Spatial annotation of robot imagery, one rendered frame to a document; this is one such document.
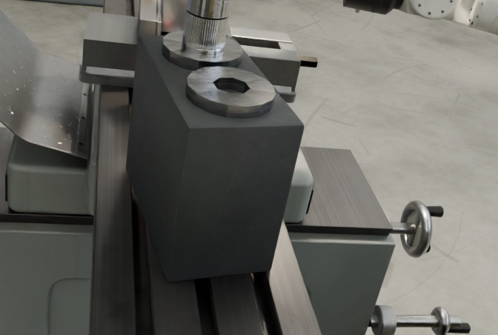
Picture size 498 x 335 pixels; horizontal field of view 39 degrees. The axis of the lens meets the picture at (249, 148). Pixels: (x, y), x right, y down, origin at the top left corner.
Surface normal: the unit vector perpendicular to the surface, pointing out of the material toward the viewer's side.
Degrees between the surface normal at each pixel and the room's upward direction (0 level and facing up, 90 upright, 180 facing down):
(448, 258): 0
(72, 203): 90
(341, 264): 90
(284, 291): 0
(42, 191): 90
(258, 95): 0
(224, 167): 90
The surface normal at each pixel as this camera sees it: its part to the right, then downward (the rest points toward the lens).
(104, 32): 0.17, -0.85
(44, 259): 0.16, 0.51
